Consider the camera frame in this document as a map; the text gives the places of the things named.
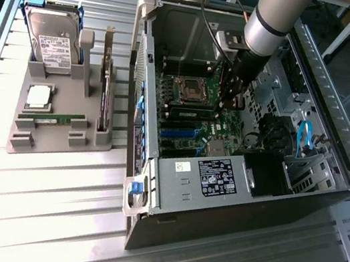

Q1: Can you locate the grey power supply unit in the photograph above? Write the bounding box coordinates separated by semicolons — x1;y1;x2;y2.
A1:
150;144;252;223

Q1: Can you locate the blue disk caddy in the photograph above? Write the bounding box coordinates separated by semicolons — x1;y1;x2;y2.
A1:
10;0;89;70

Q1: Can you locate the blue expansion slot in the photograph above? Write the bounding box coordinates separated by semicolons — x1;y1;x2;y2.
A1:
159;123;198;143

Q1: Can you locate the silver CPU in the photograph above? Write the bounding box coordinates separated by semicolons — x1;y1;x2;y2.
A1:
25;82;55;112

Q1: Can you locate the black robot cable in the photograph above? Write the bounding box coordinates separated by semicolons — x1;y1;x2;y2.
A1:
222;0;253;24
190;0;234;66

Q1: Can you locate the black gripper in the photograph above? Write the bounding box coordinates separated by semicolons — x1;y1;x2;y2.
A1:
220;47;271;116

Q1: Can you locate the silver chipset heat sink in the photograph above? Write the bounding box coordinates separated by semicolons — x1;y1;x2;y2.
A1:
206;139;229;158

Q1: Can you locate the green RAM stick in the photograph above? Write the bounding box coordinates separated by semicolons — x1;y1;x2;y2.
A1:
16;104;86;132
166;102;216;124

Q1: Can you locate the black fan shroud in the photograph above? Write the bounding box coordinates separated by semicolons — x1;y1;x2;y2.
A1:
237;149;300;206

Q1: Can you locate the silver hard disk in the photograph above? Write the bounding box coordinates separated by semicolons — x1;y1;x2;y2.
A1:
19;5;83;79

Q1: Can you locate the silver disk bay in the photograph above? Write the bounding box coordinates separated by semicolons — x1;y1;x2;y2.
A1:
279;147;344;201

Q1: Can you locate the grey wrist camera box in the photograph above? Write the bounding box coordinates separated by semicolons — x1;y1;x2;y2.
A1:
213;29;248;54

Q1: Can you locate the CPU socket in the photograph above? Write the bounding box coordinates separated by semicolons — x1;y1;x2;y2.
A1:
171;74;212;109

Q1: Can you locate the graphics card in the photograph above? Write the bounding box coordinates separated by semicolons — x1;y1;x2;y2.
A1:
88;25;126;133

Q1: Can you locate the blue wire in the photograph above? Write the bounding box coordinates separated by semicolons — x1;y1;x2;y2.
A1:
293;118;320;162

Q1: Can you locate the black open PC case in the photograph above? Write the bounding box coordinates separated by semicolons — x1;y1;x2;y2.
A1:
95;0;350;262

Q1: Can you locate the grey parts rack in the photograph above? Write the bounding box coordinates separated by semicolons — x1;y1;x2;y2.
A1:
4;19;133;172

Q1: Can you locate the blue case latch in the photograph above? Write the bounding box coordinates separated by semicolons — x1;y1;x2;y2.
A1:
127;180;146;197

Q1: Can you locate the green motherboard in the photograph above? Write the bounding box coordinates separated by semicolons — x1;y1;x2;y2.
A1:
142;50;265;173

